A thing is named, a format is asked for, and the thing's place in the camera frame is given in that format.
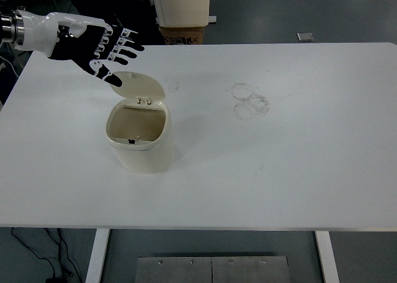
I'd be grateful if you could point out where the robot hand black white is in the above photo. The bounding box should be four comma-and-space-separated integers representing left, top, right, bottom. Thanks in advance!
14, 10, 146, 89

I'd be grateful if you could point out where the small cream trash bin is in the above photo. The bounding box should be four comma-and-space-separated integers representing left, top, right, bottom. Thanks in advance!
105, 71, 176, 174

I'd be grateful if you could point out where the large cream trash bin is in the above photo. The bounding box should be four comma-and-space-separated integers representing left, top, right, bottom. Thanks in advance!
151, 0, 218, 28

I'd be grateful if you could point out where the brown cardboard box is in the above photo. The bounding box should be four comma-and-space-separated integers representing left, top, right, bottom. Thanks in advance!
158, 25, 206, 45

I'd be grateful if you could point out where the white table leg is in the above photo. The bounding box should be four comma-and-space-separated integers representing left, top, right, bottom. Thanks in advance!
84, 229, 111, 283
314, 231, 341, 283

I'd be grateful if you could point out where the black floor cable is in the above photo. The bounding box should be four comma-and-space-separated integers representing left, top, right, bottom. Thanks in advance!
11, 227, 57, 279
45, 228, 82, 283

